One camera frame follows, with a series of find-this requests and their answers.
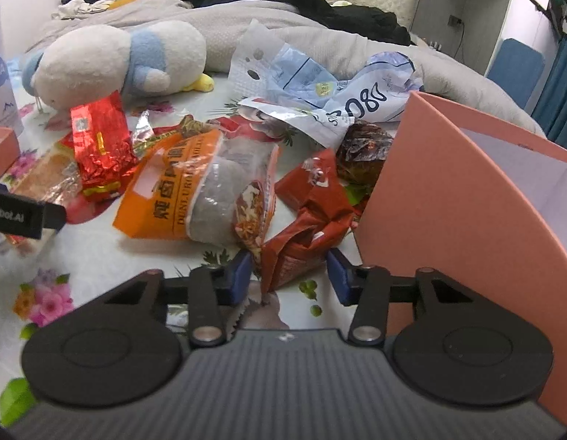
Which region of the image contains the clear bread packet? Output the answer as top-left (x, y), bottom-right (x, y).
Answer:
top-left (10, 142), bottom-right (82, 207)

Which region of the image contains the black clothing pile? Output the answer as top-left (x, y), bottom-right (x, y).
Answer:
top-left (178, 0), bottom-right (412, 47)

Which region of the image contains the dark brown clear snack packet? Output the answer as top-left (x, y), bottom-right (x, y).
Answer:
top-left (336, 119), bottom-right (395, 185)

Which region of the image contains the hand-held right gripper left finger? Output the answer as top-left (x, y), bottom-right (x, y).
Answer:
top-left (102, 250), bottom-right (253, 348)

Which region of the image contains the grey blanket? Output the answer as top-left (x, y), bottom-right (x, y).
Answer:
top-left (24, 0), bottom-right (545, 137)

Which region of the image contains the white and blue plush toy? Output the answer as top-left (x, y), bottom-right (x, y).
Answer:
top-left (22, 21), bottom-right (215, 111)

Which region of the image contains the red foil snack packet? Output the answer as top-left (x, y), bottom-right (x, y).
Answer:
top-left (70, 92), bottom-right (139, 203)

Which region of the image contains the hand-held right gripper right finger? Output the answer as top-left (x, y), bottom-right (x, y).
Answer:
top-left (326, 247), bottom-right (474, 345)

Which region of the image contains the blue padded chair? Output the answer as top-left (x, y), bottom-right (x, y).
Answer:
top-left (486, 38), bottom-right (546, 110)

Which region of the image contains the orange snack packet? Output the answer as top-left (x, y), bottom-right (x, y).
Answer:
top-left (113, 126), bottom-right (282, 257)

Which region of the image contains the white spray bottle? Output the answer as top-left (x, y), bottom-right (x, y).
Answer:
top-left (0, 0), bottom-right (25, 137)

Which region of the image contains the shallow pink box lid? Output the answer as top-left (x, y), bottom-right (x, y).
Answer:
top-left (0, 126), bottom-right (22, 182)

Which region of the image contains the blue curtain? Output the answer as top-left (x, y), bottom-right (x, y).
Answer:
top-left (531, 32), bottom-right (567, 142)

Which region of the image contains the floral plastic mat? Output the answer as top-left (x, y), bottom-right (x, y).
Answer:
top-left (0, 69), bottom-right (380, 425)

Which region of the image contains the red-brown snack packet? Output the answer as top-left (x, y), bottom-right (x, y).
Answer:
top-left (260, 149), bottom-right (363, 295)

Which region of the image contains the white and blue plastic bag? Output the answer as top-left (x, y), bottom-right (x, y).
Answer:
top-left (228, 18), bottom-right (424, 150)

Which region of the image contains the white cloth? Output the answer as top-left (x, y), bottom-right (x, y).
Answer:
top-left (51, 0), bottom-right (110, 20)

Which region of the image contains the deep pink cardboard box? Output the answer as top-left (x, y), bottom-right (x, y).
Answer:
top-left (356, 92), bottom-right (567, 428)

